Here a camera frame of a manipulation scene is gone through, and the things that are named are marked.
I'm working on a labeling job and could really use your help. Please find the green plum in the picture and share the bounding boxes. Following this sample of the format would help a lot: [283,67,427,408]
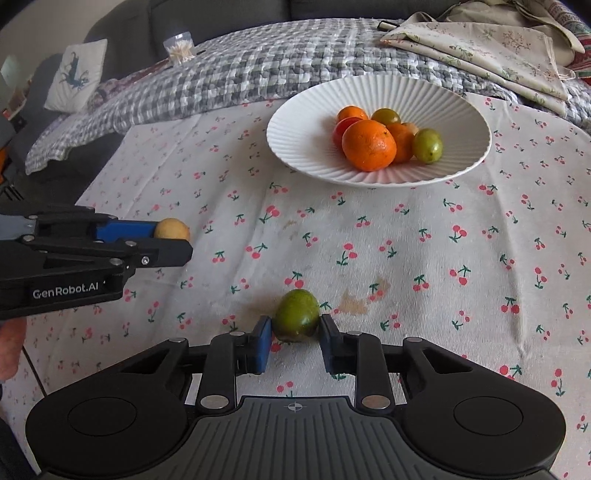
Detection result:
[271,289,321,342]
[413,128,444,164]

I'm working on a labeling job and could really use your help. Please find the small brown kiwi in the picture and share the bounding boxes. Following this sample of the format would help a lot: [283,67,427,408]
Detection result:
[153,218,190,241]
[403,122,419,135]

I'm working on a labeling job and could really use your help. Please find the orange mandarin front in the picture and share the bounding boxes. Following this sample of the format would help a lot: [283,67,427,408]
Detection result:
[342,120,397,172]

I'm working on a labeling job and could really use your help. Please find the orange mandarin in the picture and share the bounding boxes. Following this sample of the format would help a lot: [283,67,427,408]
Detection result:
[337,105,368,122]
[342,120,397,172]
[387,123,415,164]

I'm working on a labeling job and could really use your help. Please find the red tomato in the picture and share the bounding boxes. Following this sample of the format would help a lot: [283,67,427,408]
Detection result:
[332,116,363,150]

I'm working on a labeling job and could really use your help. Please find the dark green yellow tomato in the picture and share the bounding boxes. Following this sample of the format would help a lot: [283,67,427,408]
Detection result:
[371,108,401,126]

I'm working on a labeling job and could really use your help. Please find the person hand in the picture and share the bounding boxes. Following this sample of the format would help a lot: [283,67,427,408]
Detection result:
[0,318,27,381]

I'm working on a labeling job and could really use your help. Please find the red and floral pouch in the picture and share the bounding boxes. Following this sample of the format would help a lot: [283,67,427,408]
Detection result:
[84,60,171,113]

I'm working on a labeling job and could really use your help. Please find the white deer print pillow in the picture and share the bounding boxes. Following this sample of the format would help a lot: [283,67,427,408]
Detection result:
[44,39,108,114]

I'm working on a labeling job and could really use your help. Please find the cherry print tablecloth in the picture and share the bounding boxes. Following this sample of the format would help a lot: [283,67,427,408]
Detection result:
[1,95,590,479]

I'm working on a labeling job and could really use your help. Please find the clear bag of cotton swabs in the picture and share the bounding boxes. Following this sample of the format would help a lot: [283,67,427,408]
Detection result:
[163,31,195,66]

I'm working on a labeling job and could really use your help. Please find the dark grey sofa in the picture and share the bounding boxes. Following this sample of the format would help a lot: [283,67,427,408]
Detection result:
[8,1,449,174]

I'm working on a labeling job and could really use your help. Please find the white ribbed plate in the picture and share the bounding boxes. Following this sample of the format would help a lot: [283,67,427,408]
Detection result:
[266,75,492,188]

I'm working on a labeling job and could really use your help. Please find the grey checked blanket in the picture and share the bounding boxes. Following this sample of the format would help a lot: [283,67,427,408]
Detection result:
[24,18,590,174]

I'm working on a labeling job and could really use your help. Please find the floral folded cloth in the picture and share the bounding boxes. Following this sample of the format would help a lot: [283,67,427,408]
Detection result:
[381,22,568,117]

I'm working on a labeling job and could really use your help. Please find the striped colourful pillow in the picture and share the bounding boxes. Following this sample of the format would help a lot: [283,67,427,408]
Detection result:
[546,1,590,84]

